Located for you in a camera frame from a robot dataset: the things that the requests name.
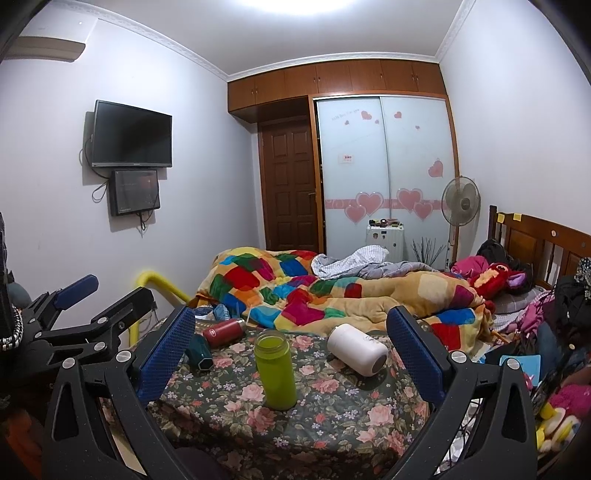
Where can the red bottle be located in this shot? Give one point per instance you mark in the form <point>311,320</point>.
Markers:
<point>223,333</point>

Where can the pink cloth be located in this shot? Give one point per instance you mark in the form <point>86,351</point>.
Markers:
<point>467,266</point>

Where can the black wall television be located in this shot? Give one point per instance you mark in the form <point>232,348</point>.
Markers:
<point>131,134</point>

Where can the wooden headboard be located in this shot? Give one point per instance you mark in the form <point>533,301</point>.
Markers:
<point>535,240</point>

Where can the grey checked sheet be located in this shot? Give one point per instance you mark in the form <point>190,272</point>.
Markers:
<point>355,263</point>

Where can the dark teal cup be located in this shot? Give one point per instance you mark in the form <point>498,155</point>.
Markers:
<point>198,354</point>

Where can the sliding wardrobe with pink hearts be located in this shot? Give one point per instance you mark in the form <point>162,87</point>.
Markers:
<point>360,166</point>

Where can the orange cloth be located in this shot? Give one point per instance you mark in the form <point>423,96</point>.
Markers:
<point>18,434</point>

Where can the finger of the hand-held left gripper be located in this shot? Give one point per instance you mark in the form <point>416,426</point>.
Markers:
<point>76,288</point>
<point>127,308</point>

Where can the white cylindrical bottle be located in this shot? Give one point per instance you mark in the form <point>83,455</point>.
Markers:
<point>356,351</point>

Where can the pink plush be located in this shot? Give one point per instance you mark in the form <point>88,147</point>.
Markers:
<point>575,398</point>

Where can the brown wooden door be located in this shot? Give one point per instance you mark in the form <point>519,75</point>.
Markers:
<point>288,194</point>

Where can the standing fan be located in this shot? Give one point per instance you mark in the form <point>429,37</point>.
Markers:
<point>459,198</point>

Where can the small black wall monitor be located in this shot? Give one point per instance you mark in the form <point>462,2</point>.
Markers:
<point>135,193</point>

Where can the colourful patchwork blanket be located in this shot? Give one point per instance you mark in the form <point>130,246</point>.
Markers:
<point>295,295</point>

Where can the green cup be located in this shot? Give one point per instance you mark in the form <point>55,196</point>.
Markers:
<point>276,374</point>

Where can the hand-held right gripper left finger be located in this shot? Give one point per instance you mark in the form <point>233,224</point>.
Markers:
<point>167,356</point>

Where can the yellow toy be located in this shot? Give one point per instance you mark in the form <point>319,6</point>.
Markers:
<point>558,429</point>

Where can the wooden overhead cabinets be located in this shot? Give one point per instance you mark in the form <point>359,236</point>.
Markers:
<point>332,81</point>

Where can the black bag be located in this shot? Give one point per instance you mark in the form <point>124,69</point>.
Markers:
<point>496,251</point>

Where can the white air conditioner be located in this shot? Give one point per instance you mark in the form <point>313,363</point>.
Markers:
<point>48,48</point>

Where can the yellow rail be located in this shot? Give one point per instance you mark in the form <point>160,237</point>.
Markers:
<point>159,282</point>

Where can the floral cloth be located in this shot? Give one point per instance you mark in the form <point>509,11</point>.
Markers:
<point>295,438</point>

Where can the red plush toy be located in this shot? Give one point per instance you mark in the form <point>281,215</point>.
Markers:
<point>494,277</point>

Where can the light blue box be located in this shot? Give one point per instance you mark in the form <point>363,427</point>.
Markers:
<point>525,369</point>

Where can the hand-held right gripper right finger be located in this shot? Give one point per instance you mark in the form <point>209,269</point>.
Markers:
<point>416,357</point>

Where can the dry twig bundle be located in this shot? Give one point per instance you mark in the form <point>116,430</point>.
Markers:
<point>428,253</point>

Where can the blue cloth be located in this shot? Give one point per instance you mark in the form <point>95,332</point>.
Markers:
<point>221,312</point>

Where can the black clothing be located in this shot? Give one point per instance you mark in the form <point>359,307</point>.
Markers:
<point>572,295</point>

